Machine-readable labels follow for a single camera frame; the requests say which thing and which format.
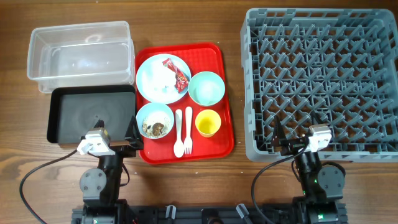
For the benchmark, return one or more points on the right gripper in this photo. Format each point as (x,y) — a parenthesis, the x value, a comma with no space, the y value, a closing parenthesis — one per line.
(291,145)

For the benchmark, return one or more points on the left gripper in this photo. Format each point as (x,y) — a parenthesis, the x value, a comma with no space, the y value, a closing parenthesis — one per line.
(134,140)

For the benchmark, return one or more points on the food scraps and rice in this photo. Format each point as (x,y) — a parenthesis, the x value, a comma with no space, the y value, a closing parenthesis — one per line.
(156,126)

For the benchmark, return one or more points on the light blue small bowl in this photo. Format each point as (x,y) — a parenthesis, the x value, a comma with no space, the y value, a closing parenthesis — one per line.
(157,109)

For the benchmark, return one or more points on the white plastic fork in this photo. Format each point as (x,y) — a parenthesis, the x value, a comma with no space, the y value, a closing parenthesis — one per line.
(188,143)

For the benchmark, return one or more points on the red snack wrapper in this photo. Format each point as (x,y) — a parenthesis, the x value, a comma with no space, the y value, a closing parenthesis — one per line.
(181,80)

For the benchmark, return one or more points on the yellow plastic cup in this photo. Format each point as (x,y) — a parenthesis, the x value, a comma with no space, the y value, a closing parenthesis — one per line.
(208,122)

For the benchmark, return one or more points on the mint green bowl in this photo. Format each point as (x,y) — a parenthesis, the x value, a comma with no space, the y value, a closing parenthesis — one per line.
(206,88)

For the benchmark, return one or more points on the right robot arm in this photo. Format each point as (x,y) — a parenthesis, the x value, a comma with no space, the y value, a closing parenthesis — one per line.
(322,182)

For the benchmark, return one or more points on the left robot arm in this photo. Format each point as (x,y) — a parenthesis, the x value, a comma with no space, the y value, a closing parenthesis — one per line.
(100,185)

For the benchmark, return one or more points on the grey dishwasher rack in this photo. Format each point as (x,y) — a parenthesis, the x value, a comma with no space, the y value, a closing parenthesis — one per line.
(338,63)

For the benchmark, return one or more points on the black tray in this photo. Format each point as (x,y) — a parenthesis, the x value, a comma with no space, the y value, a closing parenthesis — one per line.
(75,110)

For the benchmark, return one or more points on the light blue plate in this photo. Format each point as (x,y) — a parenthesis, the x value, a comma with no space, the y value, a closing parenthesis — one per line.
(157,83)

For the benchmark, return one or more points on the white plastic spoon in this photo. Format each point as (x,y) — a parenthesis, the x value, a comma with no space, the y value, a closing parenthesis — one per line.
(178,146)

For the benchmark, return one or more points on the red serving tray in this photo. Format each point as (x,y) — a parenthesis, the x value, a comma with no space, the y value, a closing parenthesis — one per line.
(199,57)

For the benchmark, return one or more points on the clear plastic bin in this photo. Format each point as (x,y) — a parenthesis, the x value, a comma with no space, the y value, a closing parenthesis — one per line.
(89,54)

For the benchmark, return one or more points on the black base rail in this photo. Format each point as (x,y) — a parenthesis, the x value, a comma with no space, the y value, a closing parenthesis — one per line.
(276,213)

